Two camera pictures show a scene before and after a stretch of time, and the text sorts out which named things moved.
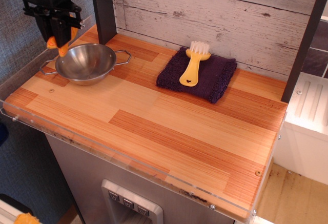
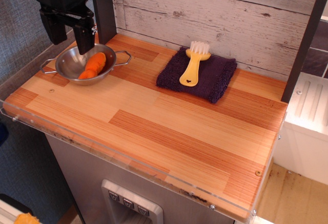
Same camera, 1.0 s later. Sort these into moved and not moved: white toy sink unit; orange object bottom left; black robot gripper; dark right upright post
Moved: black robot gripper
Not moved: orange object bottom left; white toy sink unit; dark right upright post
